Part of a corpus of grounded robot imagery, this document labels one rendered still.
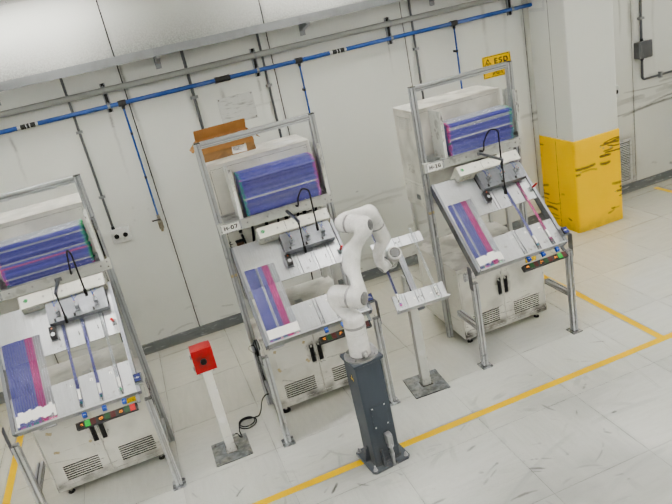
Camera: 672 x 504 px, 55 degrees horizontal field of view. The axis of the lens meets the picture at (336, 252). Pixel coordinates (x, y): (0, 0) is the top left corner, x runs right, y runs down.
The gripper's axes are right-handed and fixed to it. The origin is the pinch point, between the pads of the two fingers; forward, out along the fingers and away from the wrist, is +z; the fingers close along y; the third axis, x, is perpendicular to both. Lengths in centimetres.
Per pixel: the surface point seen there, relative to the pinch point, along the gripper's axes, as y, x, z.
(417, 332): -13, 39, 32
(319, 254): 34.4, -26.4, 14.9
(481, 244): -71, -1, 14
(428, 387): -13, 73, 56
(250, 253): 77, -40, 15
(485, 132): -101, -73, 2
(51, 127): 188, -201, 69
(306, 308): 54, 7, 9
